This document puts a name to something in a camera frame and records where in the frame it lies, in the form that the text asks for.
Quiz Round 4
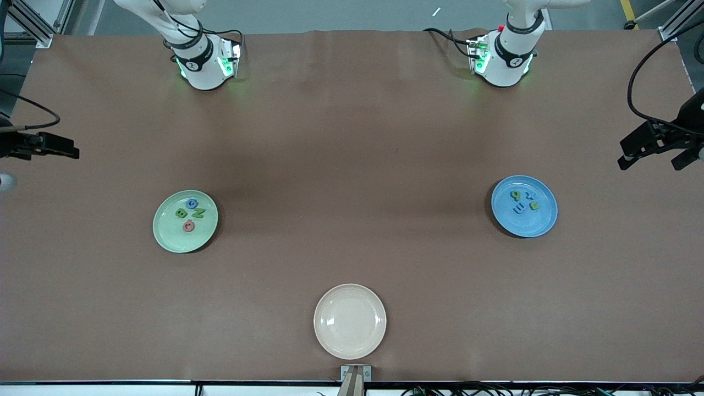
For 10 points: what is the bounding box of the green plate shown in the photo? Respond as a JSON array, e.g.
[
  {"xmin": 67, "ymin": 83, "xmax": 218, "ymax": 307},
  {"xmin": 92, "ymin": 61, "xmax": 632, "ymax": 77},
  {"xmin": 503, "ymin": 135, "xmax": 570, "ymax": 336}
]
[{"xmin": 152, "ymin": 190, "xmax": 219, "ymax": 254}]

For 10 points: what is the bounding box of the grey aluminium frame profile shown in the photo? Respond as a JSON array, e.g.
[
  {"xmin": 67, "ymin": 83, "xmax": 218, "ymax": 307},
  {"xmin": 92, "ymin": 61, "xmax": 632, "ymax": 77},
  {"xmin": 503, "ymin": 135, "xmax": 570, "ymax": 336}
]
[
  {"xmin": 657, "ymin": 0, "xmax": 704, "ymax": 42},
  {"xmin": 0, "ymin": 0, "xmax": 75, "ymax": 49}
]

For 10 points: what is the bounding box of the beige plate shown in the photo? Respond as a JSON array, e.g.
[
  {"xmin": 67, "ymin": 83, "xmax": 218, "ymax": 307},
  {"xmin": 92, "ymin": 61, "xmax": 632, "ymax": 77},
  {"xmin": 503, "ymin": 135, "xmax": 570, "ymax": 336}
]
[{"xmin": 313, "ymin": 283, "xmax": 387, "ymax": 361}]

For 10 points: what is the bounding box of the black left base cable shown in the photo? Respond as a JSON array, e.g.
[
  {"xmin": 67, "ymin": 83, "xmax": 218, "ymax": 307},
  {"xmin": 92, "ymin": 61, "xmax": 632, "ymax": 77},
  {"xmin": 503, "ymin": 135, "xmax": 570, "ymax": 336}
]
[{"xmin": 422, "ymin": 27, "xmax": 479, "ymax": 58}]

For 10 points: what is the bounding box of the brown table mat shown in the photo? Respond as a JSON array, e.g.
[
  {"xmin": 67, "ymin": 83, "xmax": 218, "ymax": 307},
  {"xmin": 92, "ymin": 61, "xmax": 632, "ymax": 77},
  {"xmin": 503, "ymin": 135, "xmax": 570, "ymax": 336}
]
[{"xmin": 0, "ymin": 29, "xmax": 704, "ymax": 383}]

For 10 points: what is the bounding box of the grey camera pole bracket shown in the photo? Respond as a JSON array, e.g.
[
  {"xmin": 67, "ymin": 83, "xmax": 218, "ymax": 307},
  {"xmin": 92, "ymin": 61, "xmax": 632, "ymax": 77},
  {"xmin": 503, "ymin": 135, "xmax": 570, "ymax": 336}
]
[{"xmin": 337, "ymin": 365, "xmax": 372, "ymax": 396}]

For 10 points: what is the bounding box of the blue plate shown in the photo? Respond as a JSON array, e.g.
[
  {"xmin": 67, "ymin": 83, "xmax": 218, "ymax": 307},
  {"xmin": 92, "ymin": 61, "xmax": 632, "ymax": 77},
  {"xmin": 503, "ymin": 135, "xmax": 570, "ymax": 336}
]
[{"xmin": 491, "ymin": 175, "xmax": 559, "ymax": 239}]

